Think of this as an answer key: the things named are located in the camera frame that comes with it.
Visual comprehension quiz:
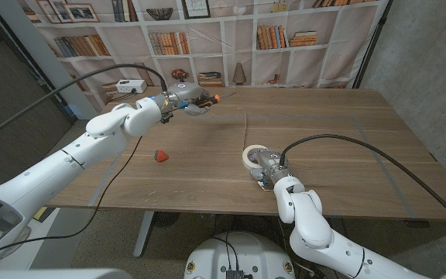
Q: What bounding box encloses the black orange screwdriver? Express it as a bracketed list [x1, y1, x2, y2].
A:
[196, 91, 238, 109]

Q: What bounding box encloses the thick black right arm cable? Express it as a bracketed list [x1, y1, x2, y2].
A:
[279, 133, 446, 232]

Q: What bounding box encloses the cream masking tape roll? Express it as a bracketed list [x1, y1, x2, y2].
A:
[237, 106, 270, 171]

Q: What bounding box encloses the black backdrop stand pole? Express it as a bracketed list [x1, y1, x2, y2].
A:
[352, 0, 394, 89]

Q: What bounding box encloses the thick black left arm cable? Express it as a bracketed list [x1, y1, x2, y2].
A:
[0, 63, 169, 148]

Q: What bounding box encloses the white table leg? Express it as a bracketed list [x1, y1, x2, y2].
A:
[133, 211, 155, 259]

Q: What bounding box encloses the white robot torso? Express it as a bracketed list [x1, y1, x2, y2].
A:
[184, 231, 297, 279]

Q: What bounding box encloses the yellow black pad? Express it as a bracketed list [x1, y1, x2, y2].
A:
[33, 206, 57, 223]

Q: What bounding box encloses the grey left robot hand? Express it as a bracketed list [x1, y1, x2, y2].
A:
[156, 81, 214, 117]

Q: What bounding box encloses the black power strip cable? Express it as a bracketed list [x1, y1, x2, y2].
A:
[108, 89, 137, 104]

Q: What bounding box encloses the white power strip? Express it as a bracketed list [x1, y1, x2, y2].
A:
[115, 79, 148, 95]

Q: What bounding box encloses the printed bookshelf backdrop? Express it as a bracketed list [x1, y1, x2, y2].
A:
[15, 0, 390, 113]

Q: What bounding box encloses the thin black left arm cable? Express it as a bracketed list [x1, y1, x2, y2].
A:
[0, 135, 143, 259]

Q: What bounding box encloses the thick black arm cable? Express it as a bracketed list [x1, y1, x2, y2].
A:
[0, 63, 169, 148]
[279, 133, 446, 232]

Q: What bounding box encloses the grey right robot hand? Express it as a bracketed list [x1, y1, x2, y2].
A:
[247, 149, 292, 191]

